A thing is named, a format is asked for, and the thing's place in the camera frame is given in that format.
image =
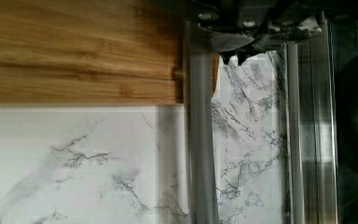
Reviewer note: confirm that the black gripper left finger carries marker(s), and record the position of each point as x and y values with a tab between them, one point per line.
225	44

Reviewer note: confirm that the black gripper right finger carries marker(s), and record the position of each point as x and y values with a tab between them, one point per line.
273	39

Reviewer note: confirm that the bamboo cutting board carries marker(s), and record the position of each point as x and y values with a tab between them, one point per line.
89	52

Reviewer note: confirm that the silver oven door handle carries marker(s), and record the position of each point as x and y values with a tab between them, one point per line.
198	86

